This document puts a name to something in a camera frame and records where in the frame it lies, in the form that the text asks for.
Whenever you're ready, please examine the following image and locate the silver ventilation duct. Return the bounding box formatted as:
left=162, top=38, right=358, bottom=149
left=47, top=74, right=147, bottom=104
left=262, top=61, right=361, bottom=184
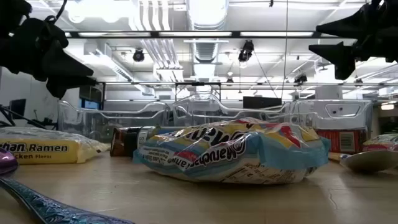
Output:
left=186, top=0, right=229, bottom=63

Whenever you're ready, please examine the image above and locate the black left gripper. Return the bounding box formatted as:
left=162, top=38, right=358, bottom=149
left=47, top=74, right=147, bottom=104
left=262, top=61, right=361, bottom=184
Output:
left=0, top=17, right=98, bottom=100

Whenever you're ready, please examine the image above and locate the clear plastic bin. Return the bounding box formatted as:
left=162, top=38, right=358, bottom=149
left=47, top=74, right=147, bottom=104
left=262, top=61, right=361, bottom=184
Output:
left=57, top=100, right=171, bottom=143
left=172, top=92, right=294, bottom=127
left=294, top=98, right=373, bottom=147

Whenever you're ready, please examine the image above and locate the dark sauce bottle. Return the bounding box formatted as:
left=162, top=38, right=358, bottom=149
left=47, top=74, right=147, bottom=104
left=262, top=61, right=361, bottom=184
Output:
left=123, top=125, right=163, bottom=156

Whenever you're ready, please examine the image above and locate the thin hanging cable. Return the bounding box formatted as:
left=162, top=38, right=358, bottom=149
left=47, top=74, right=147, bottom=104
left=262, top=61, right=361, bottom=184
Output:
left=280, top=0, right=289, bottom=100

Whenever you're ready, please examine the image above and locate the yellow chicken ramen packet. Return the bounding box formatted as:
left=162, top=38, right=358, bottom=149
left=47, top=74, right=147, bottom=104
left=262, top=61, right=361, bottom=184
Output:
left=0, top=126, right=110, bottom=165

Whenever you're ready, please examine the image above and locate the black overhead crossbar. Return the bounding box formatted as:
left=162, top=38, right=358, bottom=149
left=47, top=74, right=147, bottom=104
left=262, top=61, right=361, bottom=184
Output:
left=63, top=30, right=358, bottom=39

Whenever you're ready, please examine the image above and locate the orange handled spoon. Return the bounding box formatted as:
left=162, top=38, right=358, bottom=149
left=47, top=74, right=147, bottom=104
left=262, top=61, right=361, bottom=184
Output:
left=328, top=150, right=398, bottom=174

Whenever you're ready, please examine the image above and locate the red-lidded spice jar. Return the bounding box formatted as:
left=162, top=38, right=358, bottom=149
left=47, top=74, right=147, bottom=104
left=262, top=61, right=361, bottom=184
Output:
left=314, top=128, right=368, bottom=154

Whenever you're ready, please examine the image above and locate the green pink ramen packet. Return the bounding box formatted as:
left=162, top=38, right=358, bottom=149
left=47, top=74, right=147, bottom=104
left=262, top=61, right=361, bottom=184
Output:
left=362, top=133, right=398, bottom=153

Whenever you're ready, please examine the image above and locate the iridescent purple spoon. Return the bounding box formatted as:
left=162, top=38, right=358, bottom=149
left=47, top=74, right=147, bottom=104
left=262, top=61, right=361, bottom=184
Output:
left=0, top=147, right=135, bottom=224

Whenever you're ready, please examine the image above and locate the brown snack packet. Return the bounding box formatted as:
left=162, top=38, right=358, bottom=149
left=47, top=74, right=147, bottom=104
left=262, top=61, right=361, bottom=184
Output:
left=109, top=126, right=127, bottom=157

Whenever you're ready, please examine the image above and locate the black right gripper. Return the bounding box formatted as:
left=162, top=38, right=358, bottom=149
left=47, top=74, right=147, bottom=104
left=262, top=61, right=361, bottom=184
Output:
left=308, top=0, right=398, bottom=81

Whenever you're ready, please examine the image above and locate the blue Maruchan ramen packet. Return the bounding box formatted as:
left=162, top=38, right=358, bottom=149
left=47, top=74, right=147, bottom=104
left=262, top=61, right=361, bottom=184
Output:
left=132, top=117, right=331, bottom=185

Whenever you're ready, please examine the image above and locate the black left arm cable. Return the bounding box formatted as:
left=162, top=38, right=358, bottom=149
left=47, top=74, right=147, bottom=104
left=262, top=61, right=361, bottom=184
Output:
left=45, top=0, right=68, bottom=25

